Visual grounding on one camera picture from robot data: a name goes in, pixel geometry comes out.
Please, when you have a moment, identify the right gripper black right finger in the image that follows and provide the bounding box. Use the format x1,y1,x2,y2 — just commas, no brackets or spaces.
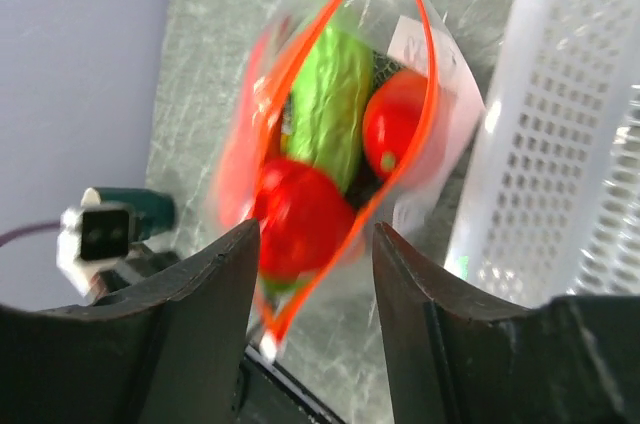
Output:
372,223,639,423

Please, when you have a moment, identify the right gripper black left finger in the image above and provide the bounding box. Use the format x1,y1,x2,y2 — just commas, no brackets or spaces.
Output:
1,220,260,423

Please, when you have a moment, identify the green bitter gourd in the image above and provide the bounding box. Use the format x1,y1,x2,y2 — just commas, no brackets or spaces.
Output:
285,6,374,192

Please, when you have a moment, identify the clear zip top bag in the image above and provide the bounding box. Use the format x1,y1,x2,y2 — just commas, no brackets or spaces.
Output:
207,0,484,360

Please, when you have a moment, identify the red orange mango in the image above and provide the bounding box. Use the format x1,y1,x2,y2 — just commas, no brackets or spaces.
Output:
362,69,428,180

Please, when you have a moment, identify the orange carrot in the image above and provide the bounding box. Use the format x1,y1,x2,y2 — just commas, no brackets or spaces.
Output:
207,14,298,229

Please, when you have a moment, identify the green netted melon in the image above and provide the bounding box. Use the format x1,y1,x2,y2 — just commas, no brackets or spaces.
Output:
345,51,403,211

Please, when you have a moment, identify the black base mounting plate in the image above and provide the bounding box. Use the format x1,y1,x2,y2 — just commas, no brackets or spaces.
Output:
231,345,345,424

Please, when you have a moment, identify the dark green ceramic mug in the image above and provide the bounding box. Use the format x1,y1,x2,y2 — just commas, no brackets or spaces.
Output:
80,187,176,242

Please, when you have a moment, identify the white plastic perforated basket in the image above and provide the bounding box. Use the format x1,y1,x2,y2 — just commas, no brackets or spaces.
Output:
445,0,639,307

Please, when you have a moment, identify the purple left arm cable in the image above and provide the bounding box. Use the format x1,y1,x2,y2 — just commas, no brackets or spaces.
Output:
0,221,61,248

